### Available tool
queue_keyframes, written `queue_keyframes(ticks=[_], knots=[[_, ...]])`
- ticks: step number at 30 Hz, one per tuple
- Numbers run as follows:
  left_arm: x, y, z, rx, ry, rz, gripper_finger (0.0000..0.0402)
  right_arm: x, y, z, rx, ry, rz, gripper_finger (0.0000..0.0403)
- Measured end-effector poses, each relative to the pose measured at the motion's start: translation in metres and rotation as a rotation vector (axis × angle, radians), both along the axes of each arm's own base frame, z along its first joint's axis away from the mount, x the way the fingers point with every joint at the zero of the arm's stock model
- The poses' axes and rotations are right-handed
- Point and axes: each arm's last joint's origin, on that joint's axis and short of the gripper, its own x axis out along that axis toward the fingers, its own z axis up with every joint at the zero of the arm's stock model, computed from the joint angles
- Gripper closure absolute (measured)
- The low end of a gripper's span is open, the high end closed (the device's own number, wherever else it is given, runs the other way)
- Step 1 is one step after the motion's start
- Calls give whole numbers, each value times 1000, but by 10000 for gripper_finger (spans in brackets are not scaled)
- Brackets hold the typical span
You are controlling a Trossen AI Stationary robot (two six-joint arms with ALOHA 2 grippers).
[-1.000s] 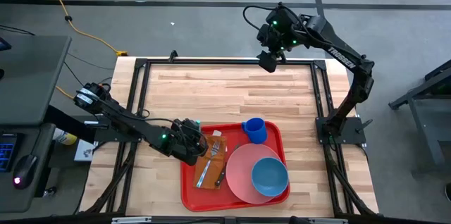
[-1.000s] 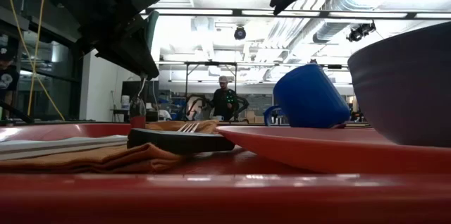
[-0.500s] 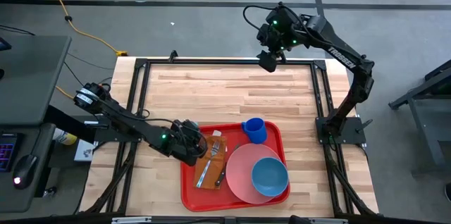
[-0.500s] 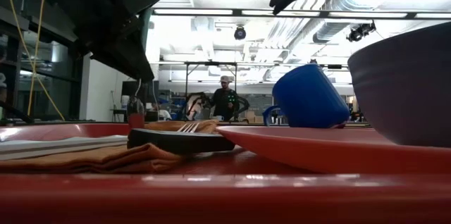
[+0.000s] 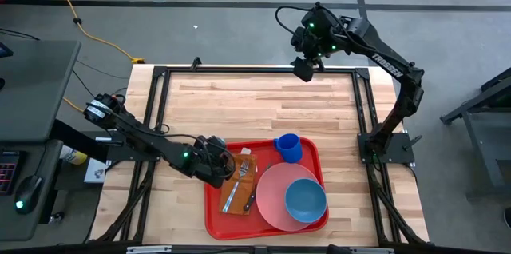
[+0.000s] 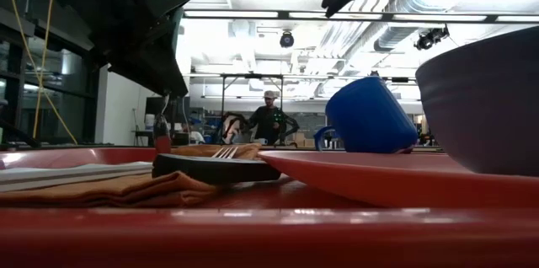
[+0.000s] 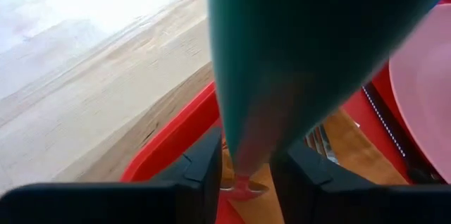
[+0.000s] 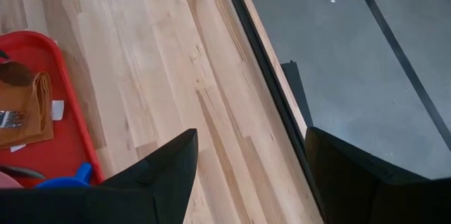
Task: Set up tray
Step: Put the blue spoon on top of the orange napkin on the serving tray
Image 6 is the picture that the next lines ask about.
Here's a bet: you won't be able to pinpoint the black ceiling spotlights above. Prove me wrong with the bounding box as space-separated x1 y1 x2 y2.
413 24 451 51

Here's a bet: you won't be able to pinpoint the yellow extension cable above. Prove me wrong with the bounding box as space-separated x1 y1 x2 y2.
2 0 79 146

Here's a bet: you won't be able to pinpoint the brown cloth napkin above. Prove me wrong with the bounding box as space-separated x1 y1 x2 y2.
0 142 263 210

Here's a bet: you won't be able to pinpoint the black background frame stand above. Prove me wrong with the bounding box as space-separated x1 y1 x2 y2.
219 72 285 146

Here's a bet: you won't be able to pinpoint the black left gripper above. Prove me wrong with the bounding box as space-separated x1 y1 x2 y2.
96 0 194 99

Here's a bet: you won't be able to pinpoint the black handled knife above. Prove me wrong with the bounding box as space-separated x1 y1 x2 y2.
151 152 282 186

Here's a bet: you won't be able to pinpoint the red plastic tray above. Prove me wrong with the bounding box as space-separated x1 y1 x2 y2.
0 145 539 268

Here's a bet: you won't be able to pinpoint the black dome camera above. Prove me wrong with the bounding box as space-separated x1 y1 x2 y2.
279 29 296 49

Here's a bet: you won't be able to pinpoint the pink plastic plate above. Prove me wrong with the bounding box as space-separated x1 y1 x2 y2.
257 149 539 210

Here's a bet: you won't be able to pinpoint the black computer monitor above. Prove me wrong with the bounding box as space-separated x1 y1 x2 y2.
145 96 191 126

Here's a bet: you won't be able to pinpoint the blue-grey bowl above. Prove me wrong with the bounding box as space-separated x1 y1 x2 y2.
414 25 539 177

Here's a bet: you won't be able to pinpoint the blue plastic cup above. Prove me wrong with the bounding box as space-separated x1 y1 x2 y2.
312 75 419 155

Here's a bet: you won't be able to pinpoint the black bar with light strips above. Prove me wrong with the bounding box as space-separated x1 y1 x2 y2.
183 8 539 24

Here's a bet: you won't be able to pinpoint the person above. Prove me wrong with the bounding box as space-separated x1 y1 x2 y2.
187 128 207 146
246 89 292 146

